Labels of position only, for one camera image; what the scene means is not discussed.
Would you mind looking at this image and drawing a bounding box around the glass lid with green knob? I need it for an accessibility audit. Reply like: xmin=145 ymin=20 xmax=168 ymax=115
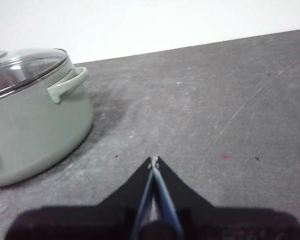
xmin=0 ymin=39 xmax=71 ymax=102

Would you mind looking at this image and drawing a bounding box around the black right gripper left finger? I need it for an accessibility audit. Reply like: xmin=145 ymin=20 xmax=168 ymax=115
xmin=11 ymin=156 xmax=156 ymax=240

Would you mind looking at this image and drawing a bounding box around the sage green electric pot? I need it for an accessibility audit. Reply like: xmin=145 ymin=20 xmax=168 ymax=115
xmin=0 ymin=59 xmax=95 ymax=190

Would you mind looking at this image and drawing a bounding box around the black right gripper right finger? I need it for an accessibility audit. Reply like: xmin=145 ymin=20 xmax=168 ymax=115
xmin=154 ymin=156 xmax=300 ymax=240

